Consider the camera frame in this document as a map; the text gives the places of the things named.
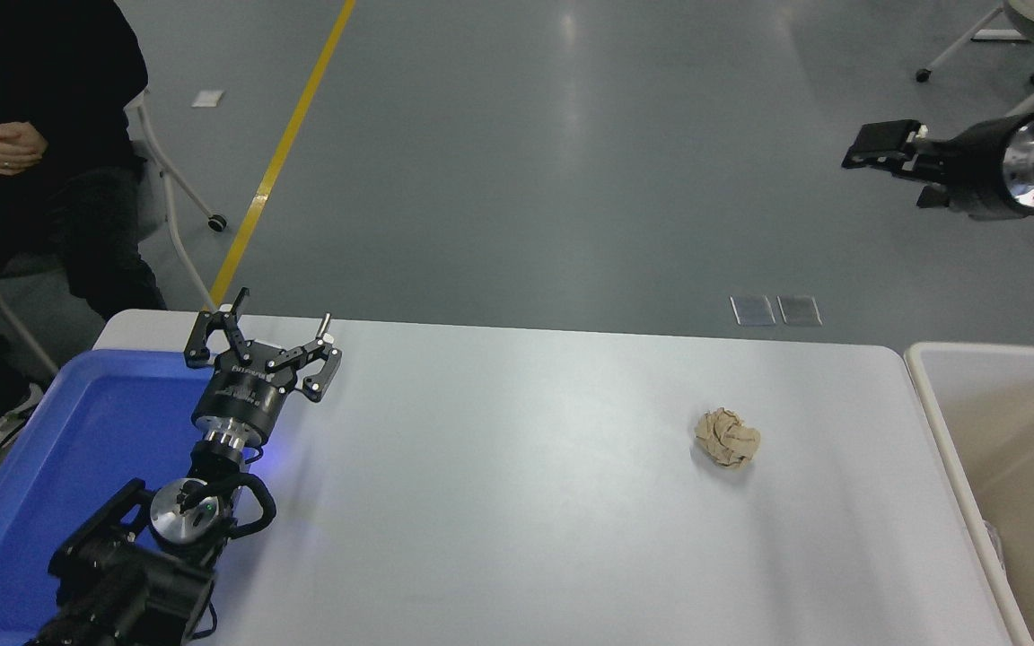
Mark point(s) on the person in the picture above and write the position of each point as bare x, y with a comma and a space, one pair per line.
59, 90

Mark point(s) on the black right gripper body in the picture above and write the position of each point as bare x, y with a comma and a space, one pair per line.
970, 170

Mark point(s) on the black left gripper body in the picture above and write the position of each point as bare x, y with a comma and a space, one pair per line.
239, 399

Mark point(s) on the white paper sheet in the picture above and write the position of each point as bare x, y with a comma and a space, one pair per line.
207, 99

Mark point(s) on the person's left hand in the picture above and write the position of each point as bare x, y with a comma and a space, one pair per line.
19, 136

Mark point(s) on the crumpled tan paper ball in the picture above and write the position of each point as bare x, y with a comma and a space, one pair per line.
728, 438

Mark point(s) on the clear square floor plate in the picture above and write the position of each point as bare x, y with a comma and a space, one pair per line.
752, 310
798, 310

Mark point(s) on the blue plastic tray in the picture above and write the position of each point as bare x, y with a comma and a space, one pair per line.
77, 431

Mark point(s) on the large pale bin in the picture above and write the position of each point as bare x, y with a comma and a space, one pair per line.
1029, 467

